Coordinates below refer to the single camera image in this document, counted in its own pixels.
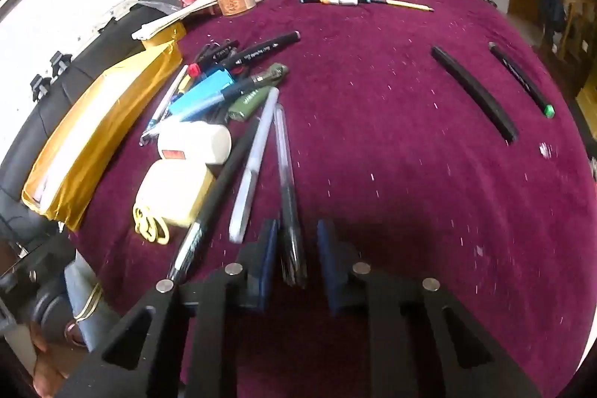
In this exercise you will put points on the plain black marker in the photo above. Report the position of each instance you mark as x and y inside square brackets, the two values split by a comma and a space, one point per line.
[471, 88]

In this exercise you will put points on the blue battery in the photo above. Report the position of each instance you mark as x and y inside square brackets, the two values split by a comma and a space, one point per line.
[200, 92]

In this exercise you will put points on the black sofa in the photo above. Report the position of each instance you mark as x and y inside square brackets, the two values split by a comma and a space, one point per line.
[93, 57]

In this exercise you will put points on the clear pen black tip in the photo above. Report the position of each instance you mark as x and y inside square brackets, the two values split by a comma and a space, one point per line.
[285, 174]

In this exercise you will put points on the white pen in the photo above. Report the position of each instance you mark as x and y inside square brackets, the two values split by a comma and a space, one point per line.
[254, 174]

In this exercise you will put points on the black marker pink cap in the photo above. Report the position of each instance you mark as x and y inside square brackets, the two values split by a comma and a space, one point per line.
[224, 50]

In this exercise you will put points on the black marker green cap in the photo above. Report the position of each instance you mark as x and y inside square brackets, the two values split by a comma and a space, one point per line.
[520, 74]

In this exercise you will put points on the clear pen silver tip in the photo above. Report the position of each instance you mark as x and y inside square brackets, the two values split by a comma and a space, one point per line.
[161, 111]

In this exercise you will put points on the white bottle red label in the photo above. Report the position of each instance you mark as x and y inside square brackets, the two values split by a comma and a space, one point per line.
[200, 141]

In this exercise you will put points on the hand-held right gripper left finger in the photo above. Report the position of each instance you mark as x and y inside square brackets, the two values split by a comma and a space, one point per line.
[269, 258]

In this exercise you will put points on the yellow tape roll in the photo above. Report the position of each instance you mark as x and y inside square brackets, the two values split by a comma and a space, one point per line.
[165, 36]

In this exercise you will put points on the small white scrap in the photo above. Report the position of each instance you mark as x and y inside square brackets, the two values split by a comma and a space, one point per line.
[545, 151]

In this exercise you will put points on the long black pen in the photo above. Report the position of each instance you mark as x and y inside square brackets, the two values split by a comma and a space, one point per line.
[224, 188]

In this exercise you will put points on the stack of booklets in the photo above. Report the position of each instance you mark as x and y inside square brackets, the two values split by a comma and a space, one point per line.
[172, 20]

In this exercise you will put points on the wooden stair railing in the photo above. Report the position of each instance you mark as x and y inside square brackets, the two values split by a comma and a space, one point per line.
[578, 34]

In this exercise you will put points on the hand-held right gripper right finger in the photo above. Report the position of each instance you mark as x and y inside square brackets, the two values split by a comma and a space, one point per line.
[328, 263]

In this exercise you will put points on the person's jeans leg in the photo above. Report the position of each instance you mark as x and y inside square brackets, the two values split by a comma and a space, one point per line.
[77, 281]

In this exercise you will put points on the clear plastic bag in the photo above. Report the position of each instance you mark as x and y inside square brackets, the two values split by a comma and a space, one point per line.
[161, 1]

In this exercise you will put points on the yellow taped white box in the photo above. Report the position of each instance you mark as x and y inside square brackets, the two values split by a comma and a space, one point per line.
[93, 132]

